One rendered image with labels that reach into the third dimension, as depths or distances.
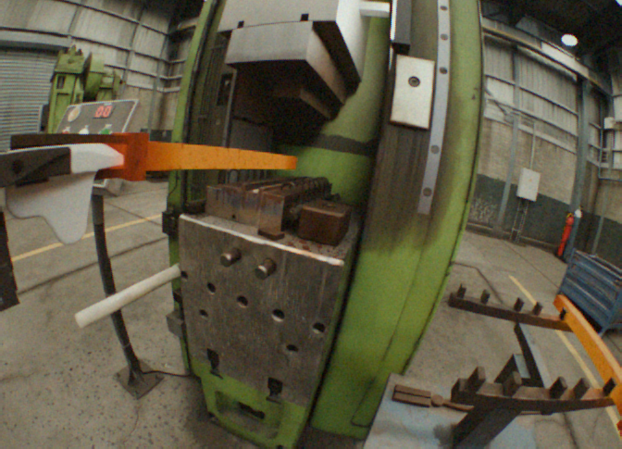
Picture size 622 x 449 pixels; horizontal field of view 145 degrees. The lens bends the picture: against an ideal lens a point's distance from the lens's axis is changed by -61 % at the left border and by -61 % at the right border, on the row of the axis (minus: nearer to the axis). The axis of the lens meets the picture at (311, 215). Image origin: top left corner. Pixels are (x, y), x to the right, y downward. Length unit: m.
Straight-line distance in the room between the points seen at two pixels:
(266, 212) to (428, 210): 0.37
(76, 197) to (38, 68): 8.45
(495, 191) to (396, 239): 6.54
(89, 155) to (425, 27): 0.69
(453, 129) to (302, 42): 0.38
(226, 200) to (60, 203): 0.45
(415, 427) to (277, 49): 0.79
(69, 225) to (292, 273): 0.38
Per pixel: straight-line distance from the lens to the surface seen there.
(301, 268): 0.45
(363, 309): 0.70
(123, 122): 0.78
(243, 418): 1.05
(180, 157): 0.22
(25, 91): 8.45
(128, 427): 1.28
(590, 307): 3.81
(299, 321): 0.51
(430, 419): 0.57
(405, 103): 0.59
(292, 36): 0.56
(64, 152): 0.15
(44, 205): 0.16
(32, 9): 9.30
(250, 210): 0.54
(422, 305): 0.70
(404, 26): 0.66
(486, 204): 7.02
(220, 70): 0.82
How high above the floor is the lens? 1.08
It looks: 14 degrees down
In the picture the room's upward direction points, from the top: 9 degrees clockwise
